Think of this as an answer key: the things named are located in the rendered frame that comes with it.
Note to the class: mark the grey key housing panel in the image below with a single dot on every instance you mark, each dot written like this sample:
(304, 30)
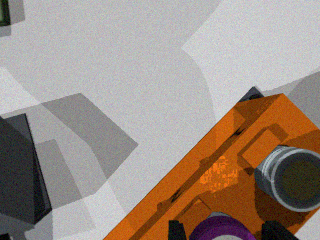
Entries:
(24, 199)

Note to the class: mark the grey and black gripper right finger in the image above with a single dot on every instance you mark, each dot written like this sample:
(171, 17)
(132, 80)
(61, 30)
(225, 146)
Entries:
(273, 230)

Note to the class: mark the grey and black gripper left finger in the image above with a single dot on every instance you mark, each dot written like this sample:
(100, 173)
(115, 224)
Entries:
(176, 230)

